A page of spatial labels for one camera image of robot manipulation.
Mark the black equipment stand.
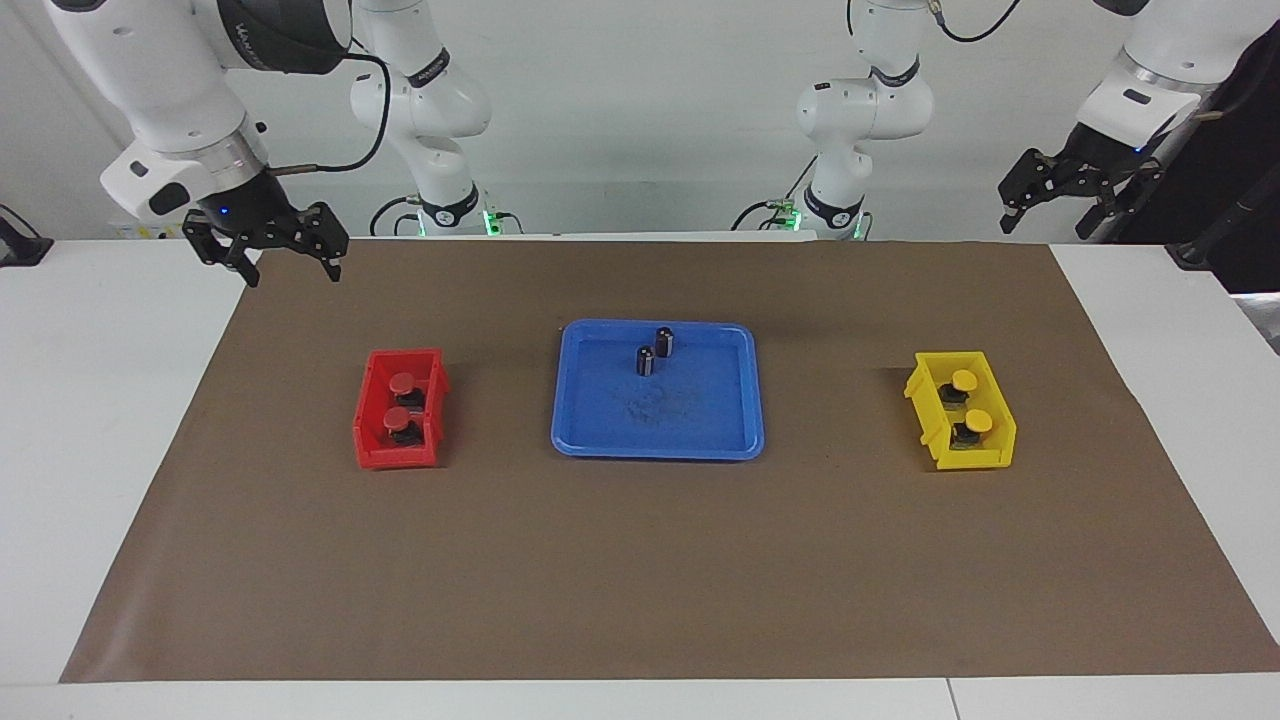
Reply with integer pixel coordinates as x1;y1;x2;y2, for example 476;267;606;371
1110;20;1280;294

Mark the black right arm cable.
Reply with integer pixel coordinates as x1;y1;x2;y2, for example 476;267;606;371
270;50;393;177

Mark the yellow plastic bin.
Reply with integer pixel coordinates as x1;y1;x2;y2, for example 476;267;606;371
904;350;1018;472

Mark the red plastic bin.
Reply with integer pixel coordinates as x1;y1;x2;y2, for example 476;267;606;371
352;348;451;471

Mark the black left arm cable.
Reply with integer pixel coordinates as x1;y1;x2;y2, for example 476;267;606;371
848;0;1023;43

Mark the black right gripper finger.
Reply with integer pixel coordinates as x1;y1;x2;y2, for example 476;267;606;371
298;202;350;284
182;211;264;289

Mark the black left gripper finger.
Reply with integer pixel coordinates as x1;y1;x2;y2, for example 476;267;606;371
1074;158;1167;242
997;148;1079;237

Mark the brown table mat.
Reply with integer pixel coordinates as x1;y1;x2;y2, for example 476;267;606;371
60;238;1280;685

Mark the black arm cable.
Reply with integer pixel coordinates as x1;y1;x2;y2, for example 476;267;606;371
848;0;1023;43
270;50;393;177

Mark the black right base cable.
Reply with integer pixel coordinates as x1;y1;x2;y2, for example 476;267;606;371
370;195;421;238

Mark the black base cable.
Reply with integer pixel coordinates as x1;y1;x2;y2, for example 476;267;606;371
730;155;819;233
370;195;421;238

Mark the grey metal object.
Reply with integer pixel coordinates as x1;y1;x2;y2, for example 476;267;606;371
1232;293;1280;356

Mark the blue plastic tray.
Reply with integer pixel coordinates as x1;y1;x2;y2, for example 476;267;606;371
550;319;767;462

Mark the black clamp mount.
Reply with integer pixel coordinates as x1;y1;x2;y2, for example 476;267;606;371
0;204;54;268

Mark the black left base cable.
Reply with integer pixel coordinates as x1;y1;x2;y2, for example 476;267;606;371
730;155;819;233

